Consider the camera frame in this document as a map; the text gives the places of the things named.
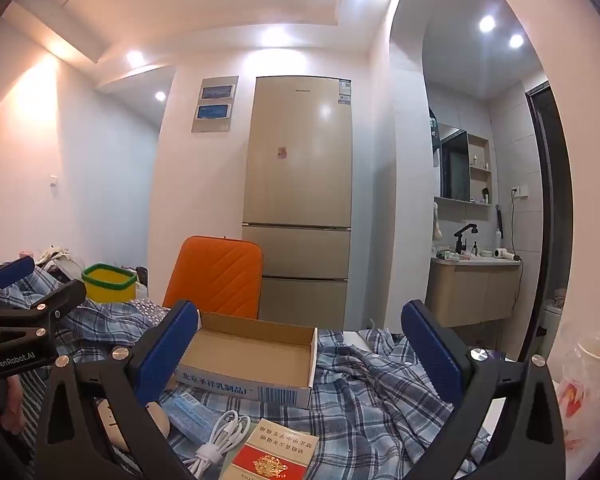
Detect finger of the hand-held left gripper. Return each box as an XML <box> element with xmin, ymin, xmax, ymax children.
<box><xmin>0</xmin><ymin>279</ymin><xmax>87</xmax><ymax>347</ymax></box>
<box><xmin>0</xmin><ymin>255</ymin><xmax>36</xmax><ymax>307</ymax></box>

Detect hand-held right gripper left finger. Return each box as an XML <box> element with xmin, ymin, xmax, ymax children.
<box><xmin>34</xmin><ymin>300</ymin><xmax>201</xmax><ymax>480</ymax></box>

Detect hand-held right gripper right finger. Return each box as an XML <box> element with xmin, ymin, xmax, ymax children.
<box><xmin>401</xmin><ymin>299</ymin><xmax>567</xmax><ymax>480</ymax></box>

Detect blue face mask pack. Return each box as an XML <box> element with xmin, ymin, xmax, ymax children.
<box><xmin>160</xmin><ymin>391</ymin><xmax>218</xmax><ymax>445</ymax></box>

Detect beige round device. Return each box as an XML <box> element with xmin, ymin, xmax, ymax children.
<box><xmin>96</xmin><ymin>397</ymin><xmax>171</xmax><ymax>463</ymax></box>

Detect cardboard box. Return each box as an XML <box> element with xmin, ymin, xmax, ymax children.
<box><xmin>174</xmin><ymin>311</ymin><xmax>318</xmax><ymax>407</ymax></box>

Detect white charging cable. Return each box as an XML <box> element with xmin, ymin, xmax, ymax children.
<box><xmin>182</xmin><ymin>409</ymin><xmax>253</xmax><ymax>478</ymax></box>

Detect red cigarette pack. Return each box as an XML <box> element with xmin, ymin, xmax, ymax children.
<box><xmin>219</xmin><ymin>417</ymin><xmax>321</xmax><ymax>480</ymax></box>

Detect person's left hand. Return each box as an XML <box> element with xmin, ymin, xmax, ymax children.
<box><xmin>0</xmin><ymin>375</ymin><xmax>25</xmax><ymax>433</ymax></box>

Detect beige bag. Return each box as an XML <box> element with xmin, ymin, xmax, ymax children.
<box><xmin>35</xmin><ymin>245</ymin><xmax>86</xmax><ymax>281</ymax></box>

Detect silver studded bag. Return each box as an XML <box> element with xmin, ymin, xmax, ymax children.
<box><xmin>130</xmin><ymin>297</ymin><xmax>173</xmax><ymax>328</ymax></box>

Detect yellow bin with green rim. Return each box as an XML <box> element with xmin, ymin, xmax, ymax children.
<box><xmin>81</xmin><ymin>263</ymin><xmax>138</xmax><ymax>304</ymax></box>

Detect beige vanity cabinet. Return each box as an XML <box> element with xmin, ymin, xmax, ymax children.
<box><xmin>425</xmin><ymin>255</ymin><xmax>522</xmax><ymax>328</ymax></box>

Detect blue plaid shirt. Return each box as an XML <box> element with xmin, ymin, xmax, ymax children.
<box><xmin>0</xmin><ymin>265</ymin><xmax>501</xmax><ymax>480</ymax></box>

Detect orange chair back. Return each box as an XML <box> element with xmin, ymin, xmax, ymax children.
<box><xmin>162</xmin><ymin>236</ymin><xmax>264</xmax><ymax>321</ymax></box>

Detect black faucet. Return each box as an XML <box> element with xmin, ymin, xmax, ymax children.
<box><xmin>454</xmin><ymin>222</ymin><xmax>479</xmax><ymax>254</ymax></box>

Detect white plastic bag red print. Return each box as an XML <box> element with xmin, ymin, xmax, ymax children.
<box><xmin>555</xmin><ymin>330</ymin><xmax>600</xmax><ymax>466</ymax></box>

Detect mirror cabinet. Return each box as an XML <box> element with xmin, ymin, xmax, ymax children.
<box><xmin>437</xmin><ymin>122</ymin><xmax>493</xmax><ymax>206</ymax></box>

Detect dark hanging cloth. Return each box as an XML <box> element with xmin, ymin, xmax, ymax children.
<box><xmin>428</xmin><ymin>107</ymin><xmax>441</xmax><ymax>153</ymax></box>

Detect gold refrigerator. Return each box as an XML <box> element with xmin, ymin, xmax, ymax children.
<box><xmin>241</xmin><ymin>76</ymin><xmax>353</xmax><ymax>331</ymax></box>

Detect black door frame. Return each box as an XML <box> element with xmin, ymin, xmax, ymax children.
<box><xmin>525</xmin><ymin>82</ymin><xmax>576</xmax><ymax>361</ymax></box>

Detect blue wall picture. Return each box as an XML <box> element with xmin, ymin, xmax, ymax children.
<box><xmin>191</xmin><ymin>102</ymin><xmax>232</xmax><ymax>133</ymax></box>
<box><xmin>200</xmin><ymin>76</ymin><xmax>239</xmax><ymax>106</ymax></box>

